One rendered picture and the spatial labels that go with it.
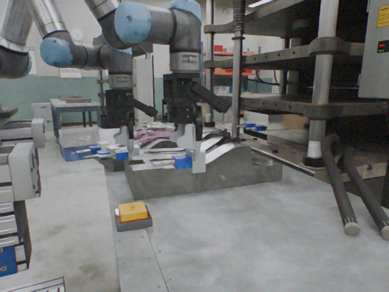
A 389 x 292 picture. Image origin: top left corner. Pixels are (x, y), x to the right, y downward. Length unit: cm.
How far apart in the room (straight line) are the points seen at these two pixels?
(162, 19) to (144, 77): 479
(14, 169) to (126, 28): 34
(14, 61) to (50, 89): 695
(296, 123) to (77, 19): 727
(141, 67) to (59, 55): 458
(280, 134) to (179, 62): 108
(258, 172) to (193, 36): 49
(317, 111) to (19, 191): 101
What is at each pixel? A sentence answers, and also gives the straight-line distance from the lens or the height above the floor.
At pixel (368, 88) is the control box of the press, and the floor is 111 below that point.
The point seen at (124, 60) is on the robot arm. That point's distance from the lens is 93.
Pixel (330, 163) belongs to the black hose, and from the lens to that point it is 94.
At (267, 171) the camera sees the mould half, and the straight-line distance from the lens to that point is 97.
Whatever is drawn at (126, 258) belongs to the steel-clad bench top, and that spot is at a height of 80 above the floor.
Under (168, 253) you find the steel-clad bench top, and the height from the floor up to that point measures 80.
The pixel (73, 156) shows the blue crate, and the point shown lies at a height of 8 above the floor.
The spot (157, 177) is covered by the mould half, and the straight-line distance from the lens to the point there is 82.
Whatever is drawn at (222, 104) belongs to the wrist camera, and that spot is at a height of 108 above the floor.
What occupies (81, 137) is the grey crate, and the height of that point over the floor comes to 35.
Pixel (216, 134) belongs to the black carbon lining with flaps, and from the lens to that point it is 104.
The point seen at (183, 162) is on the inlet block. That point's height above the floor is 94.
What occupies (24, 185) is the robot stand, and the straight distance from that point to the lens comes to 64.
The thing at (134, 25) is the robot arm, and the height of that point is 124.
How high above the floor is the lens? 113
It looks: 13 degrees down
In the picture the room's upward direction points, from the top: straight up
